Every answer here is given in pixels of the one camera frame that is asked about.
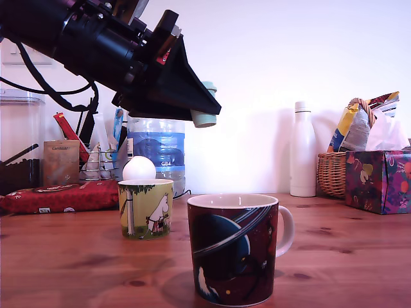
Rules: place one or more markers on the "red patterned coffee bag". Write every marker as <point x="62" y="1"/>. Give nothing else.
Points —
<point x="57" y="197"/>

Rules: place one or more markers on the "large clear water bottle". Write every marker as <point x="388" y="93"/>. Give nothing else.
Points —
<point x="160" y="147"/>

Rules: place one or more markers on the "blue and white packet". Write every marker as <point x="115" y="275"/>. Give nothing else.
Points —
<point x="119" y="128"/>

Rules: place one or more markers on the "white kitchen tool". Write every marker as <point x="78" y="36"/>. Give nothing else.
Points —
<point x="101" y="134"/>

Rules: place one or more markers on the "black kitchen tool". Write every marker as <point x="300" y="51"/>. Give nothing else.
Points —
<point x="85" y="131"/>

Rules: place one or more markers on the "red stick packet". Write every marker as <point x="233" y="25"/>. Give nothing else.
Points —
<point x="65" y="128"/>

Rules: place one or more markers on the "green cartoon print mug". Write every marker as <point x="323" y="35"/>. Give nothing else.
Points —
<point x="144" y="208"/>

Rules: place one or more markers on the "brown kraft pouch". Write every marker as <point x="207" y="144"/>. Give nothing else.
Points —
<point x="61" y="162"/>

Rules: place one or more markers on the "clear plastic storage container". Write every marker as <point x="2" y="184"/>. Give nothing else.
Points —
<point x="19" y="128"/>

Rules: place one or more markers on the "white insulated bottle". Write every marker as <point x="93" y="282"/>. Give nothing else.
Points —
<point x="302" y="150"/>

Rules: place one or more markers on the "black scoop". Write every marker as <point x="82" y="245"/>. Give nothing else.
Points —
<point x="19" y="156"/>

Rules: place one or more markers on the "dark planet print mug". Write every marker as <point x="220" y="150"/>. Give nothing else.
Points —
<point x="231" y="250"/>

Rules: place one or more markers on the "wicker basket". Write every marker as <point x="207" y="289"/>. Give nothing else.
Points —
<point x="330" y="174"/>

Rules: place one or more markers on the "yellow and blue snack bag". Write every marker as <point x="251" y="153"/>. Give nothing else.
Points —
<point x="351" y="131"/>

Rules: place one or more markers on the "white tissue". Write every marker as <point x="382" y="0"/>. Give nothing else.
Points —
<point x="385" y="133"/>

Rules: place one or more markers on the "floral tissue box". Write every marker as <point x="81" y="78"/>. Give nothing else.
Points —
<point x="379" y="181"/>

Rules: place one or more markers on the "pale grey camera box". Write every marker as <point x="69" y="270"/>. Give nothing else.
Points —
<point x="139" y="8"/>

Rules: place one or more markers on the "small white round camera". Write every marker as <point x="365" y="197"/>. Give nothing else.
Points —
<point x="138" y="169"/>

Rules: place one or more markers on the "white wall plate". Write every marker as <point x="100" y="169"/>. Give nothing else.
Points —
<point x="38" y="60"/>

